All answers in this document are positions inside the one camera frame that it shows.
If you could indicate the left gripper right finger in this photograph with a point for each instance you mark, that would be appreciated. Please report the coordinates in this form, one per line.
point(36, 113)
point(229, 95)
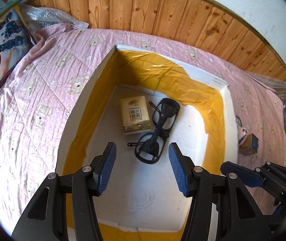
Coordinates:
point(194, 182)

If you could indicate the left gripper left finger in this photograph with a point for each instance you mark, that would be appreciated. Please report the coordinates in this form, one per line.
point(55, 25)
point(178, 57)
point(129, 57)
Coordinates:
point(88, 182)

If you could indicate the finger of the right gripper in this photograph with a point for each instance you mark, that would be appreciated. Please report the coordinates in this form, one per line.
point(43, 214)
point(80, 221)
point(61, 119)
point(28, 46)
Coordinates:
point(249, 177)

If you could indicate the gold blue tin box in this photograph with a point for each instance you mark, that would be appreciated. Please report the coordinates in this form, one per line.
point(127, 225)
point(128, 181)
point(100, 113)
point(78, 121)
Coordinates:
point(249, 145)

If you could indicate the black eyeglasses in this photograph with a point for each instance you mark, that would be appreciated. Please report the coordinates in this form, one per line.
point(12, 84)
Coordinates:
point(149, 147)

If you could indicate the small pink white object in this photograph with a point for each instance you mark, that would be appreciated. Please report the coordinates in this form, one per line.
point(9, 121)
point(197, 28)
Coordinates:
point(242, 132)

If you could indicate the white cardboard box yellow tape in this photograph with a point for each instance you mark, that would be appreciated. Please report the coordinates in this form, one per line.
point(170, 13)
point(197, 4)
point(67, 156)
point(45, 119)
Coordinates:
point(117, 104)

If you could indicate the yellow tissue pack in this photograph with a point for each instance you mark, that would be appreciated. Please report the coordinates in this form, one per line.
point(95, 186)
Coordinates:
point(135, 115)

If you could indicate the pink bear quilt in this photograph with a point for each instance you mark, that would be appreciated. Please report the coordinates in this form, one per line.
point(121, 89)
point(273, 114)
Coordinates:
point(37, 99)

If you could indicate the robot toy box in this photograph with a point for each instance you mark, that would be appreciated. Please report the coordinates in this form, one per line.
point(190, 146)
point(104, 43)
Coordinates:
point(15, 42)

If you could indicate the bubble wrap left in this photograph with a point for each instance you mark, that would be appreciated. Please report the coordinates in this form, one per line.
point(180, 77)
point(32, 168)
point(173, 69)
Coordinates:
point(36, 18)

